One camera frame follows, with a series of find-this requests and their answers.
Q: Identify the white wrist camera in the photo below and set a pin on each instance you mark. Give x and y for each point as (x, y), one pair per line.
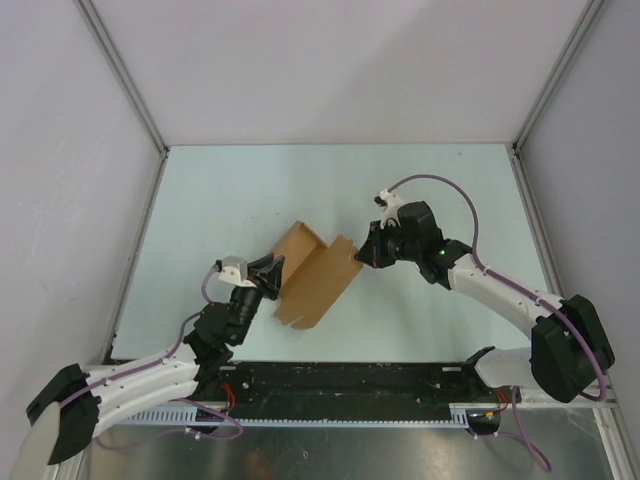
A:
(233, 270)
(390, 203)

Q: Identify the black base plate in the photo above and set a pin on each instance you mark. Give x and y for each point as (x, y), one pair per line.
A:
(351, 390)

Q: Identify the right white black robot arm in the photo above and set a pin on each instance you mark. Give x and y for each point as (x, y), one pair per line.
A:
(568, 350)

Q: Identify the perforated cable duct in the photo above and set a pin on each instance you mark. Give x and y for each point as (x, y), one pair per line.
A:
(183, 415)

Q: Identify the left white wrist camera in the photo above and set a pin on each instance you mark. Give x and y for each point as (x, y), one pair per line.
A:
(233, 270)

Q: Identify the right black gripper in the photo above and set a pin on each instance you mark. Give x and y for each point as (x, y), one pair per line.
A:
(371, 252)

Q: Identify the brown cardboard box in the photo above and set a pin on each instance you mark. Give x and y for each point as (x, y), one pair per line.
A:
(315, 275)

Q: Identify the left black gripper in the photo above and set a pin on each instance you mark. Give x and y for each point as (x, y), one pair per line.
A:
(268, 281)

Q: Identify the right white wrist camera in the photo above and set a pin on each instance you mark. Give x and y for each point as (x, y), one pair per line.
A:
(390, 203)

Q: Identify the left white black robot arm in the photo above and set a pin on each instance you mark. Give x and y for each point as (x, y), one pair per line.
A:
(91, 401)

